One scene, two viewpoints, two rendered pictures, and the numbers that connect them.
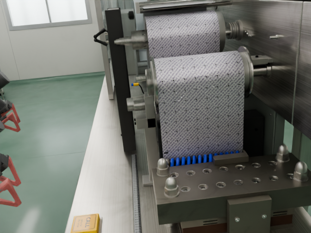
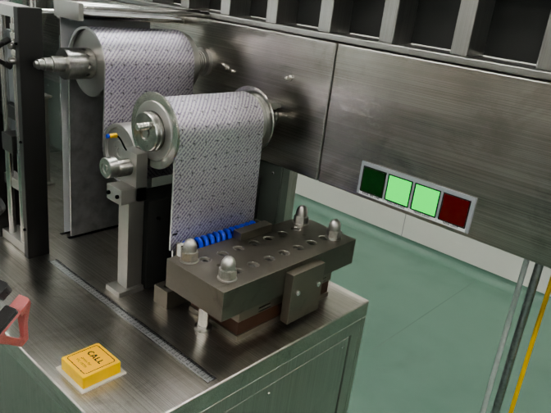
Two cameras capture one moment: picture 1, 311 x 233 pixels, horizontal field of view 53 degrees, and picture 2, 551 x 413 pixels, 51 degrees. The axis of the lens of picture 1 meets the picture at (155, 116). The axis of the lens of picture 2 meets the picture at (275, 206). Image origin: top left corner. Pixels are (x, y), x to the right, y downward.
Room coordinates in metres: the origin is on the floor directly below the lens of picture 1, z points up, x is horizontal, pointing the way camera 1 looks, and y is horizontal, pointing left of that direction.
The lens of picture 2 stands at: (-0.05, 0.60, 1.53)
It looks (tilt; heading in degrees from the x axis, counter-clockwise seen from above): 21 degrees down; 313
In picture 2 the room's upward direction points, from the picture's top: 7 degrees clockwise
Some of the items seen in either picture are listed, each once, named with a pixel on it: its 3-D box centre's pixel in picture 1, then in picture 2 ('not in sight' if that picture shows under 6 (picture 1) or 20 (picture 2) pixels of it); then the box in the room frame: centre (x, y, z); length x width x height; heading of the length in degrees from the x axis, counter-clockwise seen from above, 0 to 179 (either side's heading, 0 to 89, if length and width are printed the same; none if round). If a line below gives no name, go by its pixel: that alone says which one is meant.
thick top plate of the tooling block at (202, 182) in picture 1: (230, 185); (267, 260); (0.69, -0.18, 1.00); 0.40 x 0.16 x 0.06; 93
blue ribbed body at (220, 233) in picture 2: (206, 160); (222, 237); (0.78, -0.13, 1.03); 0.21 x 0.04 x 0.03; 93
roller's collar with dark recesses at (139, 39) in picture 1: (140, 39); (75, 63); (1.11, 0.03, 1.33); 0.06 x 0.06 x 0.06; 3
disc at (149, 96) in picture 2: (154, 81); (154, 130); (0.86, -0.01, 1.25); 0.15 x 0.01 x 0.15; 3
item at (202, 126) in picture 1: (202, 129); (216, 196); (0.80, -0.13, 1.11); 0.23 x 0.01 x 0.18; 93
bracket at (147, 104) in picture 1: (146, 140); (125, 224); (0.89, 0.03, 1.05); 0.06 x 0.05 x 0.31; 93
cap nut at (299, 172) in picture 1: (301, 169); (334, 228); (0.65, -0.34, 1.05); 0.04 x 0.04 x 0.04
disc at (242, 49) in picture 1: (243, 72); (248, 119); (0.87, -0.26, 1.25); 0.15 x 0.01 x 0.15; 3
